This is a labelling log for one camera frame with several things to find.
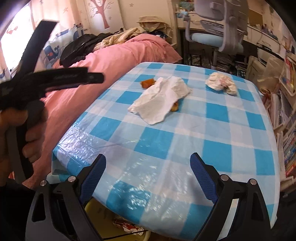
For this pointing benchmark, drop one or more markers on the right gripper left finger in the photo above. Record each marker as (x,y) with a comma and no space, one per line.
(89,178)

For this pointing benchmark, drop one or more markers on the yellow trash bin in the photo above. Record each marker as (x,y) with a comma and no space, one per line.
(101,217)

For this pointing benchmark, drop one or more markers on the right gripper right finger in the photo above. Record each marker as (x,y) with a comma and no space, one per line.
(206,176)

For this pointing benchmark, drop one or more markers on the white red wrapper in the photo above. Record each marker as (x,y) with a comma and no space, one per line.
(221,82)

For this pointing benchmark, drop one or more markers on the white shelf rack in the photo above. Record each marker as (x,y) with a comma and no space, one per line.
(277,85)

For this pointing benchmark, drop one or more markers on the large white paper towel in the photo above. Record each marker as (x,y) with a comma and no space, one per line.
(156,102)

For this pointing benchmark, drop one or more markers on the beige clothes pile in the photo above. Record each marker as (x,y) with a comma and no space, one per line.
(119,38)

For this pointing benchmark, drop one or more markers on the orange peel piece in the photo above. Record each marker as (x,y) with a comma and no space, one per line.
(147,83)
(175,107)

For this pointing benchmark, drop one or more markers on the blue checkered tablecloth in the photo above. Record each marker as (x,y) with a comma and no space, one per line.
(148,179)

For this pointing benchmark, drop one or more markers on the black clothes pile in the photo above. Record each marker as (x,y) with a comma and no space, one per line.
(80,48)

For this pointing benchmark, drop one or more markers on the grey blue office chair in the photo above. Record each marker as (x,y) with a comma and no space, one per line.
(225,23)

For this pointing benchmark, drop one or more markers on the red snack bag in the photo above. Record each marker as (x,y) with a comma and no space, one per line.
(127,226)

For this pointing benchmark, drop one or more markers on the pink duvet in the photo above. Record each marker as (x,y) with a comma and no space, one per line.
(65,106)

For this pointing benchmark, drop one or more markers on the person left hand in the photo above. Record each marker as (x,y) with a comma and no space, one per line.
(22,137)

